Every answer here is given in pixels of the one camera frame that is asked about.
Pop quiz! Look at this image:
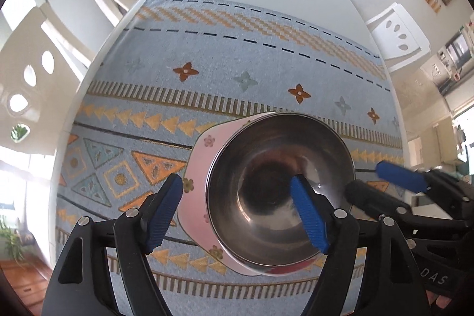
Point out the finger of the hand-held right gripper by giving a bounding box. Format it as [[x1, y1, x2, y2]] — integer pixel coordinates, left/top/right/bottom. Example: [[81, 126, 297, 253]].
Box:
[[345, 180, 471, 239], [376, 160, 474, 216]]

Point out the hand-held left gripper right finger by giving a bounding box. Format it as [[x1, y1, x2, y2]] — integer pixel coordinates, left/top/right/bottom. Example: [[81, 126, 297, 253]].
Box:
[[289, 174, 432, 316]]

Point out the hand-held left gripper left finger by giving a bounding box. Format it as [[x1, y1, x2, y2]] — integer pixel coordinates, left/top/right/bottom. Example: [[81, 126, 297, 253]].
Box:
[[41, 173, 185, 316]]

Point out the pink dotted bowl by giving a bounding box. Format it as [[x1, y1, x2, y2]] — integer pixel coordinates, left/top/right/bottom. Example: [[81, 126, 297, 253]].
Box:
[[177, 112, 356, 277]]

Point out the pink steel bowl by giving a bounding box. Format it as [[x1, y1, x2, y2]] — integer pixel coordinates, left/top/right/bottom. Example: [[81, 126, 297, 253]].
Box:
[[205, 113, 357, 269]]

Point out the person's right hand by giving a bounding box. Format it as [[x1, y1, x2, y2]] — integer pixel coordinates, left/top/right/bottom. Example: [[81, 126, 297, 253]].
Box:
[[433, 294, 462, 311]]

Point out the green potted plant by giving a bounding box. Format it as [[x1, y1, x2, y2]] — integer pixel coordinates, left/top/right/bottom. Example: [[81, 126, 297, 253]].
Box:
[[0, 216, 28, 261]]

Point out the wooden cabinet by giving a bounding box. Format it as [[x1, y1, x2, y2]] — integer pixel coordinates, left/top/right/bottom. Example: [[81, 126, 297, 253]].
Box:
[[0, 257, 52, 316]]

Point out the patterned grey-blue table mat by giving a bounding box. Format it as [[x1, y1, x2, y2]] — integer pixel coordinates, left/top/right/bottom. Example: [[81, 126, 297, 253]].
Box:
[[55, 0, 406, 316]]

